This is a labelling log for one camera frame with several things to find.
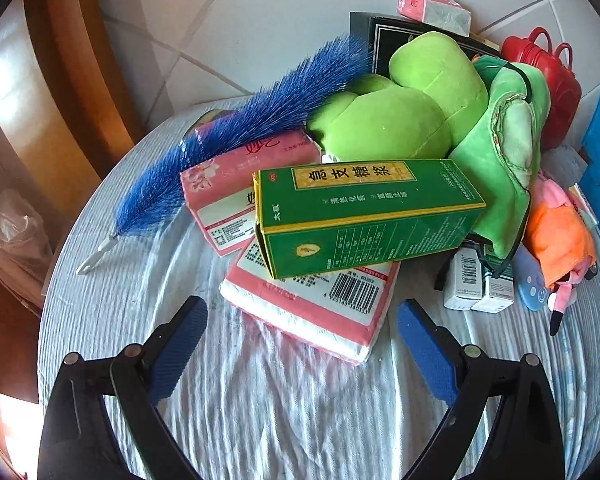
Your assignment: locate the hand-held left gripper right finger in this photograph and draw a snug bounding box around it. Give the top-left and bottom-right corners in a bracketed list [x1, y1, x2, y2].
[396, 299, 566, 480]

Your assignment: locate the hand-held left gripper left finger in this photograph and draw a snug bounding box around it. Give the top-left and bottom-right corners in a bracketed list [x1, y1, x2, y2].
[36, 295, 209, 480]

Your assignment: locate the green plush hat black cord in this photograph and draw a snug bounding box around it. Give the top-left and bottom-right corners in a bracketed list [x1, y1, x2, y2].
[435, 55, 551, 291]

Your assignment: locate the small white medicine box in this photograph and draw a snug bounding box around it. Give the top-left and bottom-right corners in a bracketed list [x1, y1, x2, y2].
[472, 245, 518, 313]
[442, 242, 488, 311]

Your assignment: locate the white striped tablecloth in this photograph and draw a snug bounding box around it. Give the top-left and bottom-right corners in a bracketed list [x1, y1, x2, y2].
[37, 100, 600, 480]

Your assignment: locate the pink tissue pack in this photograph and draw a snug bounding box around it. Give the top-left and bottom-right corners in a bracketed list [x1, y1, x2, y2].
[219, 237, 401, 366]
[180, 127, 326, 256]

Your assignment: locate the green medicine box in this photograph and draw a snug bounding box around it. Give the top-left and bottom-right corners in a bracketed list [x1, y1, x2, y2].
[252, 158, 487, 280]

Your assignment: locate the orange pink plush toy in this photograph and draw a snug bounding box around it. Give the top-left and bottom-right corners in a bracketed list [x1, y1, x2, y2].
[522, 170, 598, 336]

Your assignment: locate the clear plastic bag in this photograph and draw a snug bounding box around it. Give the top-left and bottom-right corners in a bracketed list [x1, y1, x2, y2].
[0, 190, 56, 271]

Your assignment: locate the white flat packet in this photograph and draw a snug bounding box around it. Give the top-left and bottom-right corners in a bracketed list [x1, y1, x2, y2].
[545, 147, 588, 186]

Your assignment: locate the blue bristle duster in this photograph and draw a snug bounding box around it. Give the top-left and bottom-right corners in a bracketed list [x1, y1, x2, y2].
[77, 35, 376, 276]

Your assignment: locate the lime green plush toy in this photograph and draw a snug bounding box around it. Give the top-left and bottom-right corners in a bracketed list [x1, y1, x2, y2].
[305, 32, 490, 163]

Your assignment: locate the red plastic case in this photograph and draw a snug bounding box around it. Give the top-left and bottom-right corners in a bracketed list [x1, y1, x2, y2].
[500, 26, 582, 151]

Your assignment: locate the black flat box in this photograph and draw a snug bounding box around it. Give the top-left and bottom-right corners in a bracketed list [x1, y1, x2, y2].
[349, 11, 503, 78]

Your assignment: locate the wooden cabinet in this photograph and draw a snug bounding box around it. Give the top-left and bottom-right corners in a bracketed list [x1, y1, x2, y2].
[0, 0, 146, 480]

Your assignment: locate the pink tissue box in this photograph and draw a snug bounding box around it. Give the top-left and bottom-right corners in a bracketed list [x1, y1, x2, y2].
[396, 0, 473, 37]

